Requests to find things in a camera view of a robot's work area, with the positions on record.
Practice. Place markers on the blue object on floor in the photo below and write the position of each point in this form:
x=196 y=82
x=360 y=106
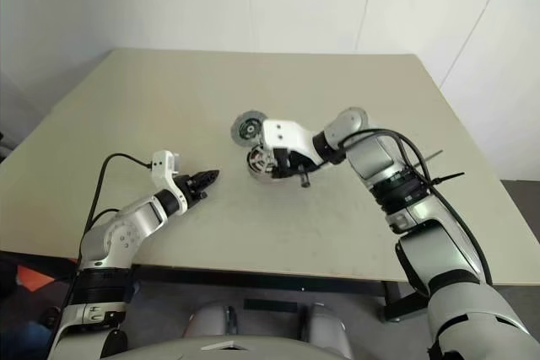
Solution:
x=25 y=341

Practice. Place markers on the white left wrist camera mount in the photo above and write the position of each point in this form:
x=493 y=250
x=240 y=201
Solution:
x=162 y=170

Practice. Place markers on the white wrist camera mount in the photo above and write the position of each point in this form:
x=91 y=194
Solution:
x=162 y=170
x=287 y=132

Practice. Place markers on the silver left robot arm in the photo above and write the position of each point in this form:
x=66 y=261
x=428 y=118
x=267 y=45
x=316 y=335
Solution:
x=126 y=229

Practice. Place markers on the black zip tie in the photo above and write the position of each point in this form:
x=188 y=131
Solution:
x=449 y=177
x=432 y=156

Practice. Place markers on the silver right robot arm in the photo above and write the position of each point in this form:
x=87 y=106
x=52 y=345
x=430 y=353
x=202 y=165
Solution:
x=443 y=259

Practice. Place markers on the black flat bar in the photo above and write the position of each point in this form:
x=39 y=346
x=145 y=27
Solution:
x=270 y=305

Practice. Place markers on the silver motor housing copper windings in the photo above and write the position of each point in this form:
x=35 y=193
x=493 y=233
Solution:
x=263 y=176

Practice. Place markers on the silver robot chest panel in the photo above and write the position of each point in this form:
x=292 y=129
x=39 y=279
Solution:
x=228 y=349

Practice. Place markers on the grey rounded robot leg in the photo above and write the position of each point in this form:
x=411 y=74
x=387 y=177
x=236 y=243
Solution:
x=211 y=320
x=329 y=326

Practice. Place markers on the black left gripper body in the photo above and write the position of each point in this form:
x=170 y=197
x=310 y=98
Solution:
x=190 y=191

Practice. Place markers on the black table frame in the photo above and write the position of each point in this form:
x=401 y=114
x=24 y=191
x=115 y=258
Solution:
x=253 y=277

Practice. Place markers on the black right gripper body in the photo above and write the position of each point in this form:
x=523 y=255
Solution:
x=297 y=164

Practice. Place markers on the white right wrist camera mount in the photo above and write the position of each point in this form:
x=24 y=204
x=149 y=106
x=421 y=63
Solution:
x=287 y=132

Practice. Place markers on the orange object on floor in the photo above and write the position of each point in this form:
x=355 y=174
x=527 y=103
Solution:
x=36 y=280

